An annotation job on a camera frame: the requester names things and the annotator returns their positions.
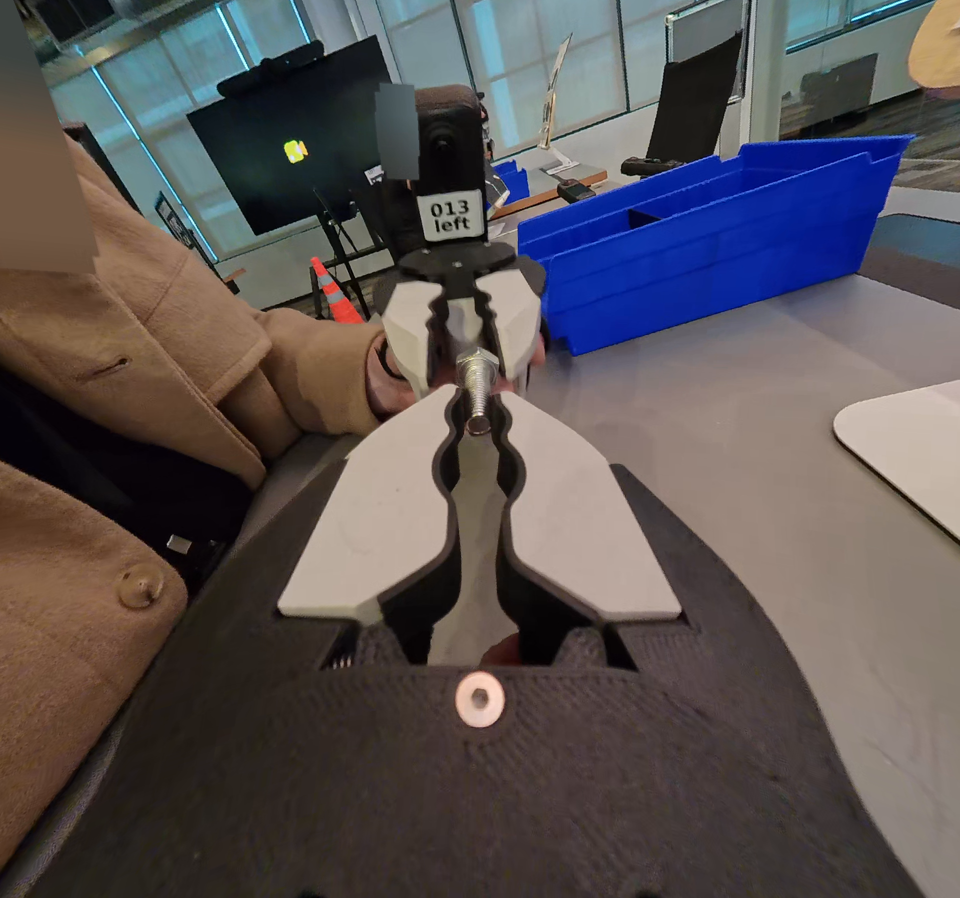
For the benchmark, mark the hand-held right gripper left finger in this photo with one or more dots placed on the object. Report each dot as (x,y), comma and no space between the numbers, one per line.
(382,530)

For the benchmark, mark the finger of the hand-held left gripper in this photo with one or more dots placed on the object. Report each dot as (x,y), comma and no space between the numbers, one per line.
(409,335)
(519,320)

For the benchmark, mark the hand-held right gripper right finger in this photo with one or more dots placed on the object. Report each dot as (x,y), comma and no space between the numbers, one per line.
(585,538)

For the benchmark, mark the steel hex bolt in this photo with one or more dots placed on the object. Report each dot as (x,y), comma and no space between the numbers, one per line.
(478,403)

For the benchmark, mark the person's left forearm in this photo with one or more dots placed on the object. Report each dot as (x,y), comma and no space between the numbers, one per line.
(315,373)

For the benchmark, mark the grey desk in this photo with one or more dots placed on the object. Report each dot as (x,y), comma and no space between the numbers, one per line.
(750,575)

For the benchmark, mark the person's left hand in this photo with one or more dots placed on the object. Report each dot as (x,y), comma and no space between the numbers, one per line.
(390,391)

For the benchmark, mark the small blue plastic bin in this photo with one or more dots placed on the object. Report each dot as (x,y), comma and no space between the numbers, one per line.
(514,181)

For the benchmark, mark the orange traffic cone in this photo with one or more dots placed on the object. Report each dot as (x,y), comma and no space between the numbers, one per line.
(337,298)

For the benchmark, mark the acrylic sign stand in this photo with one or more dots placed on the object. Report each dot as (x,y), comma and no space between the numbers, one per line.
(555,110)

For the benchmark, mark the black tripod stand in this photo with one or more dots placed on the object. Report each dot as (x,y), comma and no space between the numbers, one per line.
(349,237)

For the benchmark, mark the small black device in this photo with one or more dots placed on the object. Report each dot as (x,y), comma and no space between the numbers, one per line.
(576,190)

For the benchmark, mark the black video bar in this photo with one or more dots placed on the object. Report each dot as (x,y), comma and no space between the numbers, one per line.
(270,72)

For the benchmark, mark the black controller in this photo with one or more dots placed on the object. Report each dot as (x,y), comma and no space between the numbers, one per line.
(649,165)

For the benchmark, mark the long blue plastic bin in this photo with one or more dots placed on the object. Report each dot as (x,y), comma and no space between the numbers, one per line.
(712,260)

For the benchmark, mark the black television screen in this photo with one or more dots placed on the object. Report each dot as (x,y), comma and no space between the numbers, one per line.
(247,185)

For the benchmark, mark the person's black inner garment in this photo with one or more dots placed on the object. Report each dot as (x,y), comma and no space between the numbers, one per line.
(112,478)

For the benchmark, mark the silver framed panel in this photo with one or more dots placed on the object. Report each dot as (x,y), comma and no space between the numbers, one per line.
(709,12)

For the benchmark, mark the clear sign stand white base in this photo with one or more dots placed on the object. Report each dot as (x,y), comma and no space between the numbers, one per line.
(915,448)

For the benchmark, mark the person's beige coat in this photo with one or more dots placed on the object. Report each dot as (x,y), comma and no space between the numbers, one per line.
(75,688)

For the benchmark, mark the glass window wall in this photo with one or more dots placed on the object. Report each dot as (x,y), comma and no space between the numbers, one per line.
(525,12)

